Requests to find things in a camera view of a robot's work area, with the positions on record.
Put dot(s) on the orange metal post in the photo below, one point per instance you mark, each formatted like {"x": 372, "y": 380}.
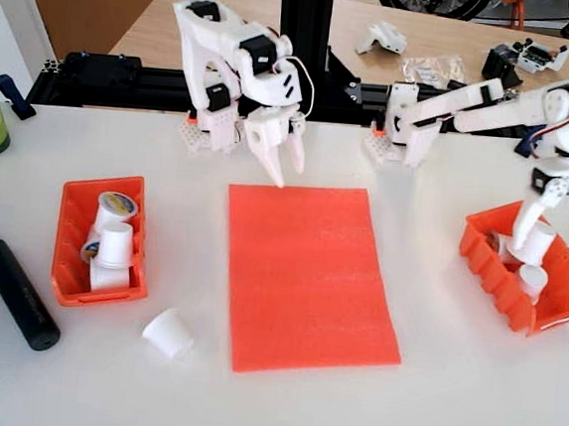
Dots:
{"x": 519, "y": 11}

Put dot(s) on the black aluminium frame post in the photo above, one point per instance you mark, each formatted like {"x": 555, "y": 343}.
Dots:
{"x": 306, "y": 15}

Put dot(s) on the black aluminium frame rail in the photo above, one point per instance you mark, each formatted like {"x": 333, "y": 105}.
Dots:
{"x": 161, "y": 87}

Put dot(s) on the orange bin with white label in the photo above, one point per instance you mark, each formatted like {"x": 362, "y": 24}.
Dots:
{"x": 556, "y": 296}

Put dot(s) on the brown wooden cabinet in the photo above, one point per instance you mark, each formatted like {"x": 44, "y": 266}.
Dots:
{"x": 69, "y": 0}

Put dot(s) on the black electric screwdriver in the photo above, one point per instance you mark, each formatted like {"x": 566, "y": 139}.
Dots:
{"x": 18, "y": 294}

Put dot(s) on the wooden table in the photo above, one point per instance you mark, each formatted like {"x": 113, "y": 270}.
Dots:
{"x": 355, "y": 35}

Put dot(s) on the white device with circuit board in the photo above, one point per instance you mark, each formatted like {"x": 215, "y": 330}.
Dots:
{"x": 537, "y": 58}

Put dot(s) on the orange plastic bin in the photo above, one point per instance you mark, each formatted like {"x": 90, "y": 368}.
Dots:
{"x": 66, "y": 254}

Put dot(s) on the black printed part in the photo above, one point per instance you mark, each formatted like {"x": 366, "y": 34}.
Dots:
{"x": 499, "y": 67}

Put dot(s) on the blue lid white coffee pod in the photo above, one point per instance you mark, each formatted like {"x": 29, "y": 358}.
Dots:
{"x": 109, "y": 280}
{"x": 91, "y": 248}
{"x": 115, "y": 205}
{"x": 117, "y": 248}

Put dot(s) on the white printed robot part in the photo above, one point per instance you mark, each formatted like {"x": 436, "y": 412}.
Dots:
{"x": 379, "y": 39}

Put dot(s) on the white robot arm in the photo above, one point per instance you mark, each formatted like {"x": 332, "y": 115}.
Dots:
{"x": 473, "y": 105}
{"x": 205, "y": 41}

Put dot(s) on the red lid white coffee pod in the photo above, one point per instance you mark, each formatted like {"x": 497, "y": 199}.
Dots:
{"x": 538, "y": 245}
{"x": 532, "y": 279}
{"x": 498, "y": 242}

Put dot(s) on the orange foam mat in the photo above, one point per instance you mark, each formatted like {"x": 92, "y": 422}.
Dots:
{"x": 318, "y": 286}

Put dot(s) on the black plastic mounting block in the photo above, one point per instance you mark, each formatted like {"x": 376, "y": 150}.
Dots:
{"x": 102, "y": 70}

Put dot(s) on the clear bag of screws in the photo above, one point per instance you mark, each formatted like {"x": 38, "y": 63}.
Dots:
{"x": 436, "y": 69}

